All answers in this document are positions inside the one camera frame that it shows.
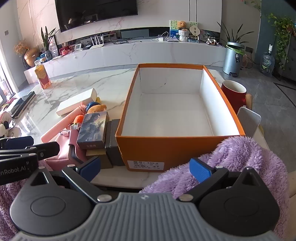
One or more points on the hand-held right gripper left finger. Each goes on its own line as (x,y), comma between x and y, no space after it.
(90,166)

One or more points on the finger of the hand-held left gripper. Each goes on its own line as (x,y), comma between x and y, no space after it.
(48,149)
(16,141)

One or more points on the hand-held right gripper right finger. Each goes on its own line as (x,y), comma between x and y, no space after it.
(200,170)

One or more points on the brown box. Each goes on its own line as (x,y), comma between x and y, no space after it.
(99,158)

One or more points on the pink pouch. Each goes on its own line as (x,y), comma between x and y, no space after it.
(57,162)

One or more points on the pink paper roll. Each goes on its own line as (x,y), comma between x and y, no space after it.
(57,128)

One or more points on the mauve wallet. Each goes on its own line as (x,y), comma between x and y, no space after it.
(77,139)

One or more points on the dark grey box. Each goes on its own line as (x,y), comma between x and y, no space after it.
(113,143)

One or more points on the printed card box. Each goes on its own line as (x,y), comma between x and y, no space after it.
(92,129)

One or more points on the crocheted orange toy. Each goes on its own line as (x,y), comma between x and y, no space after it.
(78,118)

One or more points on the pink figurine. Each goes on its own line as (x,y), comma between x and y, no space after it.
(83,107)

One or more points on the orange cardboard box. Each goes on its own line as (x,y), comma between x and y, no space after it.
(148,150)

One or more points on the brown plush dog toy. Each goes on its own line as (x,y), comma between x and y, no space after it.
(98,109)

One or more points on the yellow round toy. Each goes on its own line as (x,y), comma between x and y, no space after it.
(98,99)

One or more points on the white plush toy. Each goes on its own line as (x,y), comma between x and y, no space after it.
(5,126)

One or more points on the black flat device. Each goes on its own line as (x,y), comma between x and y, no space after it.
(23,104)

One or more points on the orange drink bottle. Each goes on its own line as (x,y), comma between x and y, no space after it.
(42,76)

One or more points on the red mug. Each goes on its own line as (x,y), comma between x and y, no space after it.
(232,97)

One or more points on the gold vase with dried flowers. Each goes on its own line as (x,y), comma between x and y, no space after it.
(30,56)

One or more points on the snake plant in vase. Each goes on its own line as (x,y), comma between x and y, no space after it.
(47,44)

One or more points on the white desk clock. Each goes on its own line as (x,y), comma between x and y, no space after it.
(78,47)

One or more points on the white router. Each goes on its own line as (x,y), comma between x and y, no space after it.
(96,45)

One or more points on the silver trash can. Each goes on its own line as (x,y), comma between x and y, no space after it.
(232,60)

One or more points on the white marble tv console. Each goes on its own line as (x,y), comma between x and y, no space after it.
(138,53)

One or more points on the clear water jug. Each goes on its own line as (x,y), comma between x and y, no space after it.
(267,62)

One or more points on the black white toy car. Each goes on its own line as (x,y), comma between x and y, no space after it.
(212,42)

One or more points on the silver laptop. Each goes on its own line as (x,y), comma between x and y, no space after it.
(173,40)

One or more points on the white ceramic pot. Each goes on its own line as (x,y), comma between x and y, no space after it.
(184,36)

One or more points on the long-leaf potted plant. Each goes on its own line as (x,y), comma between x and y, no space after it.
(231,34)

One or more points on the round white fan ornament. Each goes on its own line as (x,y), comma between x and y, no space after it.
(194,30)

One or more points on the grey drawer cabinet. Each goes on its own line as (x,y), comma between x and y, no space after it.
(289,60)

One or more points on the black television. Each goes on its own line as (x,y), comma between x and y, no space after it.
(94,14)

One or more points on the green blue painting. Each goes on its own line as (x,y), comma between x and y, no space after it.
(173,29)

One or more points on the tan plush bear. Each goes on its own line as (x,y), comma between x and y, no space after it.
(182,25)

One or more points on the green trailing plant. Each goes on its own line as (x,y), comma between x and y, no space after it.
(281,30)

